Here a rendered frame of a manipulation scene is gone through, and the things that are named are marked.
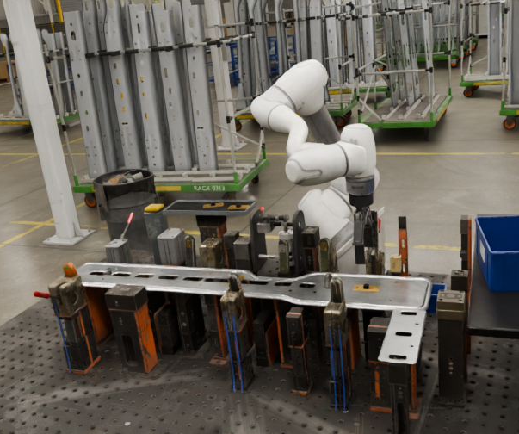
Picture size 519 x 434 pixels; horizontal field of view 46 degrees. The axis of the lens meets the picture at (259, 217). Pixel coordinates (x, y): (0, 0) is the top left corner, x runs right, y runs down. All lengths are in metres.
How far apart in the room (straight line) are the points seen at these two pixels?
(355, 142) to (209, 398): 0.98
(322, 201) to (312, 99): 0.52
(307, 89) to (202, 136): 4.18
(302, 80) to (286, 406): 1.15
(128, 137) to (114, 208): 2.00
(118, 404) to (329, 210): 1.18
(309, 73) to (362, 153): 0.59
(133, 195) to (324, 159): 3.25
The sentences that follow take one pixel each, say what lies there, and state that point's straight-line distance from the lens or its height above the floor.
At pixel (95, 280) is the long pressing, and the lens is 2.43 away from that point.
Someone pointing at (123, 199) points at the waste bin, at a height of 0.59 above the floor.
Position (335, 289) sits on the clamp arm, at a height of 1.08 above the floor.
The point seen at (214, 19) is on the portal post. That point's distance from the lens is 8.56.
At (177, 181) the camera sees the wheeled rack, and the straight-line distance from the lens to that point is 6.37.
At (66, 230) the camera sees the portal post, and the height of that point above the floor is 0.11.
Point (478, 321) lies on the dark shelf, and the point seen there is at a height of 1.03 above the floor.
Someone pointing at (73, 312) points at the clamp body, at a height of 0.94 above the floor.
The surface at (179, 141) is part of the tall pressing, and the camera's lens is 6.58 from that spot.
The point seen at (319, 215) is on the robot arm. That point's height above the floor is 1.03.
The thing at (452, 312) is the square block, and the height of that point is 1.03.
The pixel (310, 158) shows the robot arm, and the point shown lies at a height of 1.49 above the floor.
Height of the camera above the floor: 1.93
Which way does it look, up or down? 19 degrees down
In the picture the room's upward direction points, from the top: 7 degrees counter-clockwise
